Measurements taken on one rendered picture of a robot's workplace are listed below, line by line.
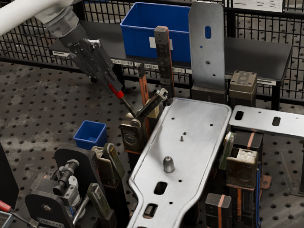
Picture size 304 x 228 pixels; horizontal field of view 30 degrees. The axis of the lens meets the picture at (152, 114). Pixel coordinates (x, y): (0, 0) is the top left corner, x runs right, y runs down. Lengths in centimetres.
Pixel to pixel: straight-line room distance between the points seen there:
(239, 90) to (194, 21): 28
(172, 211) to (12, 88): 127
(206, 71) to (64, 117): 75
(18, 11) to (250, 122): 82
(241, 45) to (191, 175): 63
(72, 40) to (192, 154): 49
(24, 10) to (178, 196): 66
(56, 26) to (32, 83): 105
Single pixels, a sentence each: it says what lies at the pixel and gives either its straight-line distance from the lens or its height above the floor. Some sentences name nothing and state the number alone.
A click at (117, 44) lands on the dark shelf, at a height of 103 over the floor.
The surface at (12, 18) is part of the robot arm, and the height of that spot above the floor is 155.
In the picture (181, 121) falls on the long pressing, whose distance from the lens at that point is 185.
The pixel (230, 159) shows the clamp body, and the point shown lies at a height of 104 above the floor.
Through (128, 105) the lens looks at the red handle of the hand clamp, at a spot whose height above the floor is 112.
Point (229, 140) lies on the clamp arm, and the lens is 162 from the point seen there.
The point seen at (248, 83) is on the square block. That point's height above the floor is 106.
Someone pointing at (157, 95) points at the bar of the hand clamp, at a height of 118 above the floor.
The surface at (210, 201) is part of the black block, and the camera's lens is 162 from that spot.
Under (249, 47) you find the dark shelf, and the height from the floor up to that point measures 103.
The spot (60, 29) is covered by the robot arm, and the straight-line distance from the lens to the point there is 163.
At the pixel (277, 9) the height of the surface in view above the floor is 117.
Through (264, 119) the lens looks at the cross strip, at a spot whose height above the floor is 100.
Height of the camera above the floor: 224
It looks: 41 degrees down
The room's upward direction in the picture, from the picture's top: 8 degrees counter-clockwise
